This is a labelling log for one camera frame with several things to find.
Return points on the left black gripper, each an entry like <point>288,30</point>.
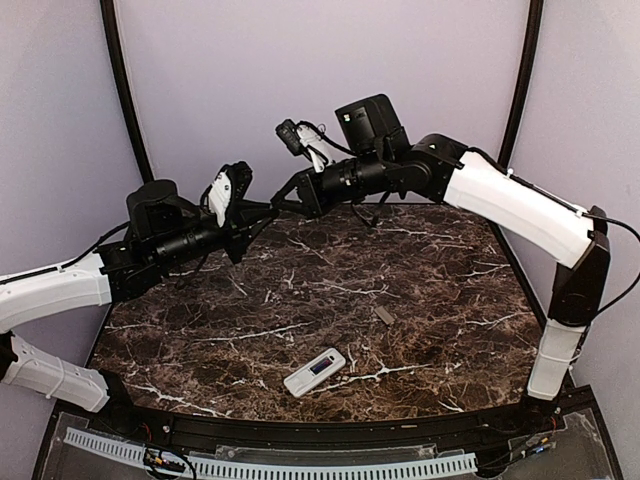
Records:
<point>240,220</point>

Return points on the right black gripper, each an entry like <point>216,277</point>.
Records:
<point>312,203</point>

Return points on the grey battery cover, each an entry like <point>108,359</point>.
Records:
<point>384,315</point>

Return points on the white remote control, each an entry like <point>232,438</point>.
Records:
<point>303,380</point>

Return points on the purple AAA battery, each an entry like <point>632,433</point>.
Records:
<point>321,365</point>

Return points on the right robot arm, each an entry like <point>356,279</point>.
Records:
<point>381,160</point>

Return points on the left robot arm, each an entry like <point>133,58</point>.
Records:
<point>163,232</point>

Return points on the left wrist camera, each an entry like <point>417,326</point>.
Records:
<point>228,187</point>

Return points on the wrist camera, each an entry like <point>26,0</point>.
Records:
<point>228,187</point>
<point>303,140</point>

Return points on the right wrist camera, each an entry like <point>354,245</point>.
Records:
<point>303,140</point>

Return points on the black front rail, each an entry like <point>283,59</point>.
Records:
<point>482,427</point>

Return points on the right black frame post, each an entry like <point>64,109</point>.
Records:
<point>526,65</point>

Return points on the black frame post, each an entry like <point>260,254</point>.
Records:
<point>526,65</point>
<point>123,89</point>

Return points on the left black frame post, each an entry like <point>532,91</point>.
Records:
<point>123,89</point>

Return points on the white slotted cable duct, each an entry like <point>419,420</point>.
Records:
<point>242,463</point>

